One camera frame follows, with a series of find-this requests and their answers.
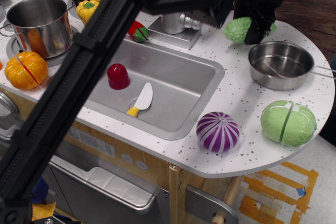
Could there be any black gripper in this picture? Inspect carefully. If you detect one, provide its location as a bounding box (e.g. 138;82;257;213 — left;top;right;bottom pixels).
234;0;284;45

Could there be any green bumpy toy squash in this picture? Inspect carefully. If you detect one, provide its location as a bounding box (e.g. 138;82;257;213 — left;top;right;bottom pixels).
222;17;277;44

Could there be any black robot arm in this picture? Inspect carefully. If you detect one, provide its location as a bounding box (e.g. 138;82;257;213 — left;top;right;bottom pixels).
1;0;284;217

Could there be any small steel pan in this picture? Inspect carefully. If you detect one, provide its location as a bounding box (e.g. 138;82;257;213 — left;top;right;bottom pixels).
248;41;335;91

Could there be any tall steel pot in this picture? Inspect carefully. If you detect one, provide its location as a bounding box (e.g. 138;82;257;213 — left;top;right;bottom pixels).
1;0;73;59

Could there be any silver toy faucet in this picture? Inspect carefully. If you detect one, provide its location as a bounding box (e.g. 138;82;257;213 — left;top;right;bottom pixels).
148;13;203;49

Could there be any grey toy sink basin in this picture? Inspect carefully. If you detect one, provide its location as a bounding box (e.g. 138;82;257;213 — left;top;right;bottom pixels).
85;38;225;140

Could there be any green toy cabbage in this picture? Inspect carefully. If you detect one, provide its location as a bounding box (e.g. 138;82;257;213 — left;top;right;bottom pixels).
260;100;317;147

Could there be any purple striped toy onion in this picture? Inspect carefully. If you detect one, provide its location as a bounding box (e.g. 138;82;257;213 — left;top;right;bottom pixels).
196;112;240;153

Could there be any red toy chili pepper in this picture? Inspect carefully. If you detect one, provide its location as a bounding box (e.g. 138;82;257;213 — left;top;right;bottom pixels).
128;20;149;42

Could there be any white yellow toy knife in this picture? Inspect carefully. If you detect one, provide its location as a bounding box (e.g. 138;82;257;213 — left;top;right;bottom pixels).
126;82;153;117

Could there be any red toy tomato half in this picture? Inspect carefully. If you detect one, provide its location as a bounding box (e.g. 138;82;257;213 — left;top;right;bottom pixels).
107;63;130;90

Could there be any yellow toy bell pepper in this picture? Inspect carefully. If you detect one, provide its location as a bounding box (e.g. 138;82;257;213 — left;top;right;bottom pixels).
76;0;100;25

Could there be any grey toy dishwasher door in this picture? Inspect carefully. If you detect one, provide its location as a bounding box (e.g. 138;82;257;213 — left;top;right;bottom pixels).
43;141;170;223

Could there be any orange toy pumpkin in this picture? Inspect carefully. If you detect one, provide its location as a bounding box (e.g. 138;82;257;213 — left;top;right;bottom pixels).
5;51;48;90

